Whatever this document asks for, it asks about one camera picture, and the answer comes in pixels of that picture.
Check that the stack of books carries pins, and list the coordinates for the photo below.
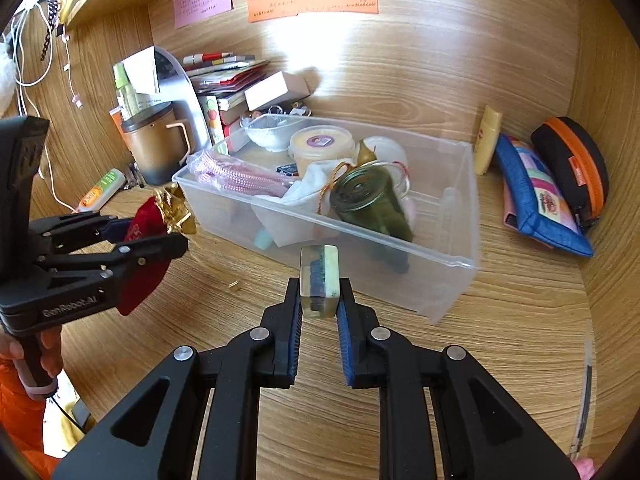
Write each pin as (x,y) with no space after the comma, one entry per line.
(225,80)

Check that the white paper note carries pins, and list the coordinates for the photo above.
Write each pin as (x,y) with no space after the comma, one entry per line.
(142,70)

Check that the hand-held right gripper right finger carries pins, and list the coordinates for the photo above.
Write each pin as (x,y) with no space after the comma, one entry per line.
(345,335)

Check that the white cardboard box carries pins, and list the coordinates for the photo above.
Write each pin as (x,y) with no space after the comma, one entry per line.
(277,91)

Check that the green spray bottle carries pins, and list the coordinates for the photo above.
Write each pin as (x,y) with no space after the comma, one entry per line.
(375,205)

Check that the blue patchwork pouch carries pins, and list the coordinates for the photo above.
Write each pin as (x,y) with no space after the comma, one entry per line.
(540,195)

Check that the frosted cream jar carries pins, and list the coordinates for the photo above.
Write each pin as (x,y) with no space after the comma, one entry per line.
(320,152)

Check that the yellow tube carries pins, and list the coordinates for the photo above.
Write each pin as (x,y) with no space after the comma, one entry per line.
(487,140)

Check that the wooden desktop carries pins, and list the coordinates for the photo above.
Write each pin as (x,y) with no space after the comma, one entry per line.
(500,320)

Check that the small metal clip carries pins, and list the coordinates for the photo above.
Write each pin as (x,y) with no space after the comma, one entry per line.
(135,175)

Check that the mint green tube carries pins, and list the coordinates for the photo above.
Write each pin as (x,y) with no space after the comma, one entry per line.
(263,239)

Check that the red fabric pouch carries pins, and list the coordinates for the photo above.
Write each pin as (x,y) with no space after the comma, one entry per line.
(145,220)

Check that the red white pen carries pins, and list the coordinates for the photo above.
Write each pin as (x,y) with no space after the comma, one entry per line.
(207,57)

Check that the clear ruler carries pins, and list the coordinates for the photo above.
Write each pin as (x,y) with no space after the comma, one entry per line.
(586,390)

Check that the person's left hand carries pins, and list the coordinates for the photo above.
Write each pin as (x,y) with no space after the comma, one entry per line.
(52,352)

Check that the small blue box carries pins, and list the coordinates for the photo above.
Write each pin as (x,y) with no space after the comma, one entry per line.
(286,170)

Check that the pink paw toy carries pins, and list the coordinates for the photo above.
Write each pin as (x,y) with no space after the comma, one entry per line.
(586,470)

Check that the clear plastic storage bin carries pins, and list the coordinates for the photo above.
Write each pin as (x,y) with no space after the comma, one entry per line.
(450,200)

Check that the person's left forearm orange sleeve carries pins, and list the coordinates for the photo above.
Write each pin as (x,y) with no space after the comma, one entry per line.
(20,425)

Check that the clear green resin block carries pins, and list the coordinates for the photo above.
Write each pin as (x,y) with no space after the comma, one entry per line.
(320,280)

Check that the black case orange zip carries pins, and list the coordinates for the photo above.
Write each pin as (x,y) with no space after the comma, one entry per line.
(570,165)

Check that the slim light green bottle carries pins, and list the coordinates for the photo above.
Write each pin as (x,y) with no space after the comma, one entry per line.
(124,92)

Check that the brown mug with lid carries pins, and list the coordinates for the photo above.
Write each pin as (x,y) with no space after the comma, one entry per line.
(150,145)

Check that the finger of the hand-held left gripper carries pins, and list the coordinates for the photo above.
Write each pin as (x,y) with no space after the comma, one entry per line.
(80,225)
(150,252)

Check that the white green orange tube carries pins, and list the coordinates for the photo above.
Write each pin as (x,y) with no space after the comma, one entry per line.
(100,190)

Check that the pink ruffled cloth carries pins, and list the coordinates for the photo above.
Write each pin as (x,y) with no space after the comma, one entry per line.
(235,175)

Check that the silver metal stand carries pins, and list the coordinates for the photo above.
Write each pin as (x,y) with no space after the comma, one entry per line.
(187,100)

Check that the pink wallet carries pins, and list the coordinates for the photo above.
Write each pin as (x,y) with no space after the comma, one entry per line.
(510,215)

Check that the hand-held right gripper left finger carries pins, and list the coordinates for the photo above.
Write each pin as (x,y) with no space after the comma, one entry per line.
(295,330)

